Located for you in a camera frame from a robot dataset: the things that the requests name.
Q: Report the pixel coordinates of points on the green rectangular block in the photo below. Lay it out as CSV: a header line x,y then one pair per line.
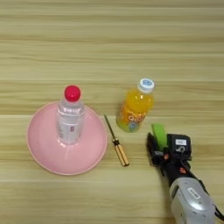
x,y
159,135

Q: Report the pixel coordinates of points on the orange juice bottle white cap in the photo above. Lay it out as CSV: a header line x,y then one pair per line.
x,y
137,108

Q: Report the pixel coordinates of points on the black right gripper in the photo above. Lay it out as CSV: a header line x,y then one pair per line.
x,y
178,169

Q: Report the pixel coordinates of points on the pink round plate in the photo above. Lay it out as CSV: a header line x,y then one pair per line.
x,y
43,151

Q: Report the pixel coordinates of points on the clear water bottle red cap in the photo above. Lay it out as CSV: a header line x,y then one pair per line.
x,y
70,119

